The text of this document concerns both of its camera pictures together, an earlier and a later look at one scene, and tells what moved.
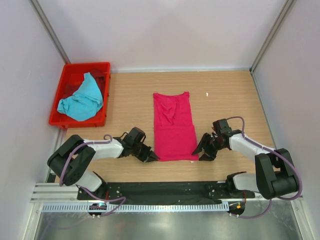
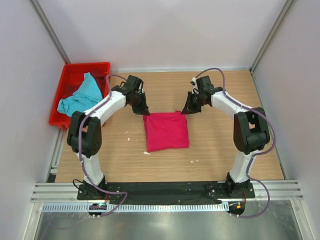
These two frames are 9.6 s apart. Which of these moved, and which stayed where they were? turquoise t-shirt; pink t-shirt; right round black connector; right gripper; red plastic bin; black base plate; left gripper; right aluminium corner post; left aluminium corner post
Moved: left gripper; pink t-shirt; right gripper
Stayed: left aluminium corner post; red plastic bin; black base plate; right aluminium corner post; right round black connector; turquoise t-shirt
